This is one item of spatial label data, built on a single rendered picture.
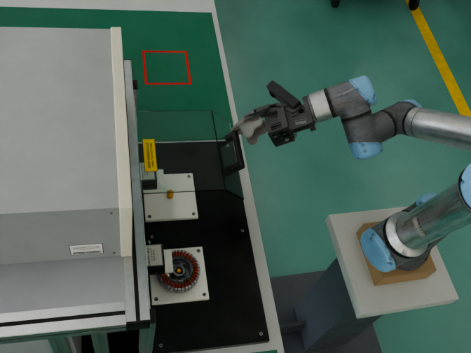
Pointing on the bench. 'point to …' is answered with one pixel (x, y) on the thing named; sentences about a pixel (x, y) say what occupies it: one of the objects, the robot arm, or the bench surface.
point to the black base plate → (207, 212)
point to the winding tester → (63, 146)
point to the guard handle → (235, 151)
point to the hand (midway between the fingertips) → (235, 128)
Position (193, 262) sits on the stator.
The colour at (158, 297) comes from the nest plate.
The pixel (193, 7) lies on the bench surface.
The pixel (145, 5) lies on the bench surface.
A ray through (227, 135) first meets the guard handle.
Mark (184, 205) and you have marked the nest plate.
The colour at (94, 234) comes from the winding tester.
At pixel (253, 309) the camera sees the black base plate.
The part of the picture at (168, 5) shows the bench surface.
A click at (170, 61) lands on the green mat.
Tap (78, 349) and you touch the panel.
